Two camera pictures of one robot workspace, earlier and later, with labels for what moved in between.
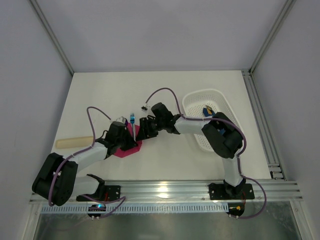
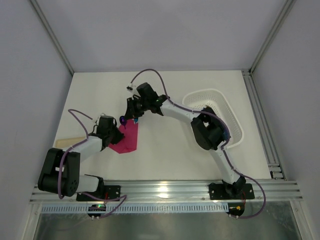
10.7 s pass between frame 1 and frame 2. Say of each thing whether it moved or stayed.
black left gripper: moved
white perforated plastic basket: stayed
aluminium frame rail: stayed
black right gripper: moved
